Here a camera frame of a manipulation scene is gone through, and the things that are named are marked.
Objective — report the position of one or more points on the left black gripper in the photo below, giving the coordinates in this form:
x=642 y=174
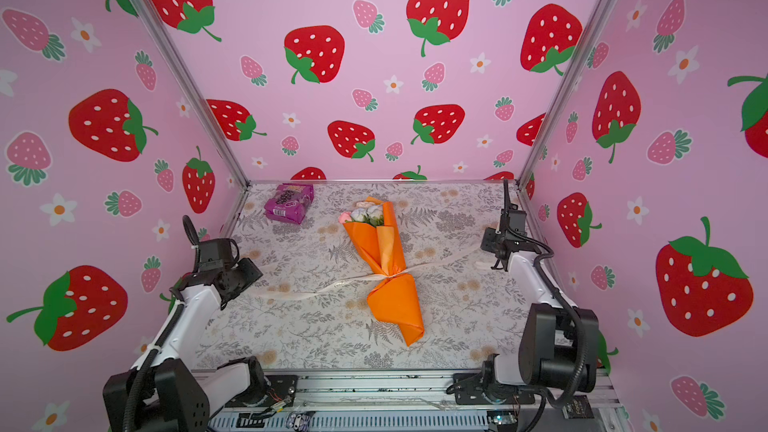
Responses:
x=250 y=269

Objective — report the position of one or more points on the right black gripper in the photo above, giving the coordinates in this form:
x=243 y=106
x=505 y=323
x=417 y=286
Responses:
x=487 y=238

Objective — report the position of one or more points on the white printed ribbon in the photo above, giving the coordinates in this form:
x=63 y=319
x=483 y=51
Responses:
x=462 y=256

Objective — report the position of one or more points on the orange wrapping paper sheet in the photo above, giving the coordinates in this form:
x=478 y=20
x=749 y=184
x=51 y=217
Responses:
x=373 y=230

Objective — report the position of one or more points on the pink fake rose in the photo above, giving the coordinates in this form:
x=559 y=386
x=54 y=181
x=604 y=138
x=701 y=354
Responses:
x=346 y=217

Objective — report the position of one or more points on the white fake rose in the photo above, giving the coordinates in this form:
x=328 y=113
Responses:
x=360 y=215

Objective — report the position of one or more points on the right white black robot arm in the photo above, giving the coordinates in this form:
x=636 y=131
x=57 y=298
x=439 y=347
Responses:
x=557 y=355

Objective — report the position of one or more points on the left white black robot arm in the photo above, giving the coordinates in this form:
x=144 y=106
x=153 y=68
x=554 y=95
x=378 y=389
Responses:
x=159 y=392

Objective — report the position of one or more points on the purple snack packet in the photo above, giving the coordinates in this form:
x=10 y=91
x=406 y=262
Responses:
x=290 y=203

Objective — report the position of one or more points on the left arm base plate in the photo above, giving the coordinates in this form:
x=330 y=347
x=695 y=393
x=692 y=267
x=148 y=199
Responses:
x=280 y=389

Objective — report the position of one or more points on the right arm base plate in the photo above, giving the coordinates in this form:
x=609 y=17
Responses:
x=473 y=389

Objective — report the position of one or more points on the aluminium frame rail base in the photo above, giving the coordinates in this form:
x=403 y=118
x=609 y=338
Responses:
x=400 y=400

